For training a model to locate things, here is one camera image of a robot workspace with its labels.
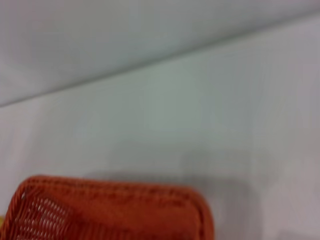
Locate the orange woven plastic basket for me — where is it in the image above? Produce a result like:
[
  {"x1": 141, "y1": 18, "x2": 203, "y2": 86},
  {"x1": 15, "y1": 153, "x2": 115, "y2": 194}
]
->
[{"x1": 0, "y1": 174, "x2": 215, "y2": 240}]

